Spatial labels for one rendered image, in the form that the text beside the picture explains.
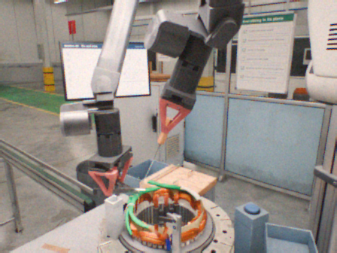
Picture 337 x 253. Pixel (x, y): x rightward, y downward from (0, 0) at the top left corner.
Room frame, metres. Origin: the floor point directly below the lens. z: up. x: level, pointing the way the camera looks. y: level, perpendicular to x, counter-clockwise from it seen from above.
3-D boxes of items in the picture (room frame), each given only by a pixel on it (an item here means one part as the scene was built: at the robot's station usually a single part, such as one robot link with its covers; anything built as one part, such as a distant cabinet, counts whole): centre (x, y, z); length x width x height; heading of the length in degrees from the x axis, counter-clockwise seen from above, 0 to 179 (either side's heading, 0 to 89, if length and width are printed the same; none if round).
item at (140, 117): (3.27, 0.31, 0.60); 1.02 x 0.55 x 1.20; 50
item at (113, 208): (0.50, 0.12, 1.14); 0.03 x 0.03 x 0.09; 56
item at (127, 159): (0.59, 0.13, 1.21); 0.07 x 0.07 x 0.09; 72
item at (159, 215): (0.41, 0.00, 1.21); 0.04 x 0.04 x 0.03; 56
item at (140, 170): (0.92, 0.08, 0.92); 0.17 x 0.11 x 0.28; 143
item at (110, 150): (0.58, 0.14, 1.28); 0.10 x 0.07 x 0.07; 162
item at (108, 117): (0.57, 0.14, 1.34); 0.07 x 0.06 x 0.07; 104
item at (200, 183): (0.82, -0.04, 1.05); 0.20 x 0.19 x 0.02; 53
